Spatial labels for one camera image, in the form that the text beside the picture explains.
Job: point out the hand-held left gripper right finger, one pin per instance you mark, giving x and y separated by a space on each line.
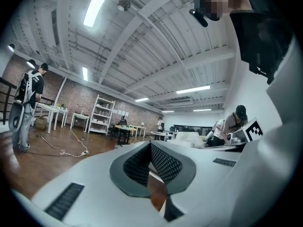
201 171

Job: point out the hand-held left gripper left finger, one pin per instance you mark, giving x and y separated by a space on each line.
94 185

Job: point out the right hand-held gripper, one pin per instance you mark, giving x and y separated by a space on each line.
253 130

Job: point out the pile of white sheets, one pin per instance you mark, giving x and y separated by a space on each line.
188 138

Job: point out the plastic bottle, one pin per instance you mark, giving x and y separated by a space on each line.
167 138

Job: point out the long ceiling light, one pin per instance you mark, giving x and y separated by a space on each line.
193 89
142 99
85 73
202 110
98 5

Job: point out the yellow-top table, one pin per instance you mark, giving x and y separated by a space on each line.
125 128

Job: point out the black office chair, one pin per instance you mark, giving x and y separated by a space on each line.
119 124

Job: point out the white shelf unit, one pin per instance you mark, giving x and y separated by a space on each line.
101 115

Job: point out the small white table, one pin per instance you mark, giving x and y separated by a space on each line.
80 115

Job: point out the ceiling air conditioner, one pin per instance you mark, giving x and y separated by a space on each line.
180 101

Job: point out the cardboard box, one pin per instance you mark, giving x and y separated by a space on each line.
41 123

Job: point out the long white table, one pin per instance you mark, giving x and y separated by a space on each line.
50 108

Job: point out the black metal railing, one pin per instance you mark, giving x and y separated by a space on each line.
7 91

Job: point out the round ceiling fixture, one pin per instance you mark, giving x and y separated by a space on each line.
123 5

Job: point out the white papers on wall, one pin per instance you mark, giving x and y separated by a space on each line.
121 112

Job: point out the black head camera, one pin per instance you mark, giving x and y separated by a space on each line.
198 18

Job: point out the round wall lamp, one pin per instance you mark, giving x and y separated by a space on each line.
11 47
30 63

